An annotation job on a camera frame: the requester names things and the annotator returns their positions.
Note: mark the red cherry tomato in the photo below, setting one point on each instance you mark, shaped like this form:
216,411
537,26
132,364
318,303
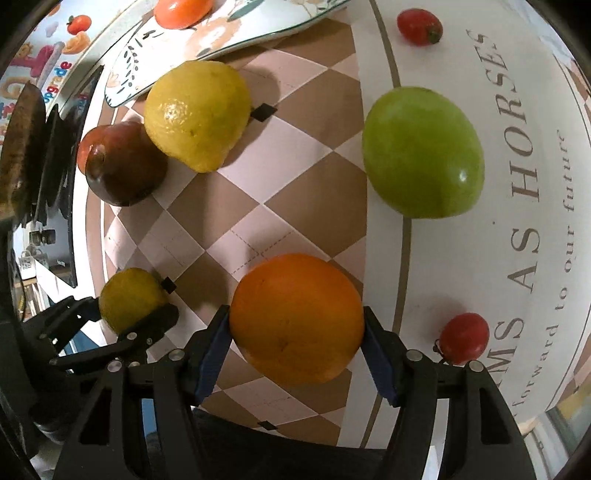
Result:
464,338
419,26

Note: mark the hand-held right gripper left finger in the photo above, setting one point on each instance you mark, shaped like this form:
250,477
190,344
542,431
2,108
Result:
211,357

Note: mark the colourful printed poster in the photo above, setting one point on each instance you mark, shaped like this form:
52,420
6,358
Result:
51,60

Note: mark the orange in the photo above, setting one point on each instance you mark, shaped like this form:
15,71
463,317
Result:
295,318

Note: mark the checkered printed tablecloth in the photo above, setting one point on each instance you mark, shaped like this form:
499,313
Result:
314,184

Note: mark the dark red apple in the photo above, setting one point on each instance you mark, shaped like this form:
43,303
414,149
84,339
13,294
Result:
124,166

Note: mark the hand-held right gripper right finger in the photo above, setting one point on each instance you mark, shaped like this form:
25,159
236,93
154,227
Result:
379,367

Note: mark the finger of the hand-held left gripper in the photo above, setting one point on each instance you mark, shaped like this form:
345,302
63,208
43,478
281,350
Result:
154,323
69,316

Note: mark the orange persimmon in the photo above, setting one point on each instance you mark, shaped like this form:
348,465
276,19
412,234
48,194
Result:
182,11

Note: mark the dark round object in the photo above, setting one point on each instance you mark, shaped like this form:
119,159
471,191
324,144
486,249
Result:
23,147

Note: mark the white mug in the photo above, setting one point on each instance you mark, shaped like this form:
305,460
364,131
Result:
27,265

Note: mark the floral plate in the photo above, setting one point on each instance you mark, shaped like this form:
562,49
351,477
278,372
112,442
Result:
221,44

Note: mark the large yellow lemon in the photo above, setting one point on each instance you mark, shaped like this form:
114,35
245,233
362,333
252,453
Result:
196,115

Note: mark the small yellow-green lemon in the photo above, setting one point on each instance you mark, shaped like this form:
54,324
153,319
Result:
131,297

